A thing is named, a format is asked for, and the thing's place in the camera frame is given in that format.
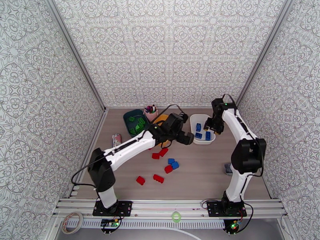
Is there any white plastic container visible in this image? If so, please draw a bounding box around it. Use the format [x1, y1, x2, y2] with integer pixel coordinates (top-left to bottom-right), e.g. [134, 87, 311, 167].
[190, 114, 216, 145]

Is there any yellow plastic container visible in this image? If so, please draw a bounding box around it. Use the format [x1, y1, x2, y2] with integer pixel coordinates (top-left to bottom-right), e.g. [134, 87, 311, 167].
[147, 114, 178, 148]

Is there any pink cup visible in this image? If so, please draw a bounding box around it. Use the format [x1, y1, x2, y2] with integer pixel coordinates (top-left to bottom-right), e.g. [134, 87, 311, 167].
[143, 108, 159, 124]

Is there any teal plastic container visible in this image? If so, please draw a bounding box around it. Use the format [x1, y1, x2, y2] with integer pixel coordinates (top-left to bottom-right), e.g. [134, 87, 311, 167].
[122, 108, 151, 138]

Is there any beige masking tape roll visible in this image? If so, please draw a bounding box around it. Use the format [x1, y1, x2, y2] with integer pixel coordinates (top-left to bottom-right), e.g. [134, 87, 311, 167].
[61, 212, 84, 234]

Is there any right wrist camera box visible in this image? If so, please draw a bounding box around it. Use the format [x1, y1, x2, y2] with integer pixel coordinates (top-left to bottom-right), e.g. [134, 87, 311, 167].
[211, 98, 224, 114]

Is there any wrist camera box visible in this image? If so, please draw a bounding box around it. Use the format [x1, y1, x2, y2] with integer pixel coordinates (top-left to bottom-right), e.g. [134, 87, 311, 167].
[164, 112, 189, 130]
[211, 98, 224, 114]

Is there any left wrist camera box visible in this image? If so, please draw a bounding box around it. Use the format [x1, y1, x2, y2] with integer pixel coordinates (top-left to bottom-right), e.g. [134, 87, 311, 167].
[164, 112, 189, 130]

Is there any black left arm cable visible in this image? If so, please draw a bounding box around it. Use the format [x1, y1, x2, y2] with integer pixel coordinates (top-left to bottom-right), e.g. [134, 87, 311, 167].
[71, 104, 189, 188]

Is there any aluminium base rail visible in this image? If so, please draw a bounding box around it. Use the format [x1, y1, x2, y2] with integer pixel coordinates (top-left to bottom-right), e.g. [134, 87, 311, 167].
[54, 198, 288, 220]

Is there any aluminium side floor rail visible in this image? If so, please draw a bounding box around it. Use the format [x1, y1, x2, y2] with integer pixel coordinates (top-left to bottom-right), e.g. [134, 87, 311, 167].
[67, 108, 109, 198]

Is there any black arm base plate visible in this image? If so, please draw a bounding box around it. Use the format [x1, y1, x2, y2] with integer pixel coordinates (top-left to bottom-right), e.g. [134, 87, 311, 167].
[92, 200, 133, 217]
[206, 200, 248, 218]

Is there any aluminium frame post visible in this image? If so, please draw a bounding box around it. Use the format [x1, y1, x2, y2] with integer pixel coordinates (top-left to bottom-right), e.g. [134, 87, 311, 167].
[233, 0, 292, 110]
[44, 0, 107, 111]

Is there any white cable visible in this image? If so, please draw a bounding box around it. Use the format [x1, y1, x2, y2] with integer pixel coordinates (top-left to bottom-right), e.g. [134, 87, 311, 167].
[160, 227, 202, 240]

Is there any grey slotted cable duct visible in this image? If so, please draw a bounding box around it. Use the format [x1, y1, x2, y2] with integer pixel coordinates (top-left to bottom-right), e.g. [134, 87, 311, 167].
[80, 219, 227, 229]

